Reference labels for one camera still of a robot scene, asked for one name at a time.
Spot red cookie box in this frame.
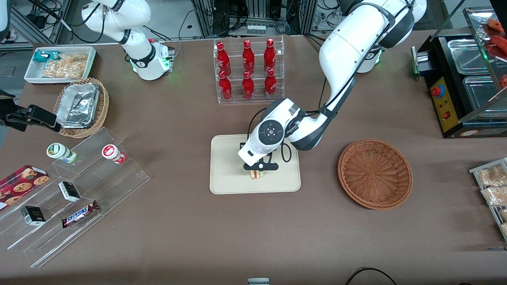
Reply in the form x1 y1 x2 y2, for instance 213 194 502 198
0 165 50 210

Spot teal snack packet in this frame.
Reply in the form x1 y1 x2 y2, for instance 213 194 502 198
33 51 62 64

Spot clear acrylic stepped display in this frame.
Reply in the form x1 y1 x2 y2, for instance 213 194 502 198
0 127 151 269

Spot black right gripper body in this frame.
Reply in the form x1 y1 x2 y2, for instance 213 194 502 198
0 89 30 129

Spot green lidded yoghurt cup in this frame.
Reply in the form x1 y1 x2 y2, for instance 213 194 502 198
46 142 78 164

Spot white plastic bin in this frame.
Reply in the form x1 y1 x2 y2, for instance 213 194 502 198
24 46 97 86

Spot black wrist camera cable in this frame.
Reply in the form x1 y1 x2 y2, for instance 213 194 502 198
248 75 357 163

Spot small brown wicker basket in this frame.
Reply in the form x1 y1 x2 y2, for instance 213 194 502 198
53 77 110 139

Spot tray with packaged snacks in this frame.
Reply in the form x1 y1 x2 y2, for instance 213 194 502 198
469 158 507 242

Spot metal equipment rack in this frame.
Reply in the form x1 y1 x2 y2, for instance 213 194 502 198
190 0 337 38

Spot red sausages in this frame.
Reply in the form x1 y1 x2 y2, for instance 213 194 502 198
484 18 507 61

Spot steel food pan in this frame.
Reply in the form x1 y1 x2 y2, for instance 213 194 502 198
463 75 507 110
448 38 490 75

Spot red lidded yoghurt cup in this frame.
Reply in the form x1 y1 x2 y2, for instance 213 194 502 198
101 144 127 165

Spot red cola bottle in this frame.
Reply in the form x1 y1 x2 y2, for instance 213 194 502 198
219 71 233 100
264 38 276 72
265 68 277 99
242 40 255 74
242 71 255 99
217 42 231 76

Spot cream plastic tray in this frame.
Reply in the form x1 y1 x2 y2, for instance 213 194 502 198
210 135 301 195

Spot black cable loop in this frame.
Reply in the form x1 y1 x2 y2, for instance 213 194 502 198
345 268 398 285

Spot bag of chips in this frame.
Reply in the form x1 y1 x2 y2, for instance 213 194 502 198
42 53 88 79

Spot stack of foil containers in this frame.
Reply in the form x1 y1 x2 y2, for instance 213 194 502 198
55 82 100 129

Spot black food warmer appliance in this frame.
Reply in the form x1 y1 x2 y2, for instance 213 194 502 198
412 6 507 139

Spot clear acrylic bottle rack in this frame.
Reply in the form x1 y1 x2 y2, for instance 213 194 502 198
213 36 285 104

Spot small black box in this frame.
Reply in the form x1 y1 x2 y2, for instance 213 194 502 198
21 206 46 226
58 181 81 202

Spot large brown wicker basket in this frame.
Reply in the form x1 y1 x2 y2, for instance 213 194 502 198
337 139 413 210

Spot snickers chocolate bar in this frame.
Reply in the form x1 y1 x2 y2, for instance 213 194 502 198
61 200 99 228

